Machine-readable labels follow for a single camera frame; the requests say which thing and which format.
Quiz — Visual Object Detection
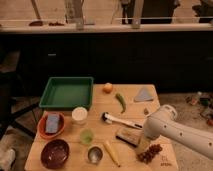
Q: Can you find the black backed board eraser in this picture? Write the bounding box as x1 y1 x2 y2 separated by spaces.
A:
116 128 139 147

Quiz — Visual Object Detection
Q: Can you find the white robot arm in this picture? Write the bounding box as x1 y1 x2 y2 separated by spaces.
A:
136 105 213 160

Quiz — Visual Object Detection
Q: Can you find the small metal cup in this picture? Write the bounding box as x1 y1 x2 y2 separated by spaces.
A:
88 146 103 164

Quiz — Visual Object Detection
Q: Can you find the green plastic cup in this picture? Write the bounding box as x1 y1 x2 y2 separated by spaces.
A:
80 129 94 145

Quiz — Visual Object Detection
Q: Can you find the brown grape bunch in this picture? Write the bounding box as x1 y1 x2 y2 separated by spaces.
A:
137 144 162 164

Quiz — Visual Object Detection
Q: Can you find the silver fork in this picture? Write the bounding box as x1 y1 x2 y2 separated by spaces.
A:
144 108 149 115

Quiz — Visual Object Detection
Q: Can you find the grey triangular cloth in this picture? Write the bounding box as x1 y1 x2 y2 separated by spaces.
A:
134 88 153 102

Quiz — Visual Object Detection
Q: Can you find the green chili pepper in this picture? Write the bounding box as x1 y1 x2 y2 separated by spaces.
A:
115 93 126 113

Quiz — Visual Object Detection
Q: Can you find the dark red bowl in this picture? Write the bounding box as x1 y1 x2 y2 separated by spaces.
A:
40 139 70 169

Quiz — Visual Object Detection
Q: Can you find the blue sponge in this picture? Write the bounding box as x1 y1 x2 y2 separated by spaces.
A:
45 114 60 134

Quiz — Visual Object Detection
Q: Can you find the green plastic tray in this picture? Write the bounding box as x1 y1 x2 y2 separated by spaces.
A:
39 77 94 110

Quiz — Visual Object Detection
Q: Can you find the orange plate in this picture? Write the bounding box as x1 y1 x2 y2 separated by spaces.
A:
37 111 65 140

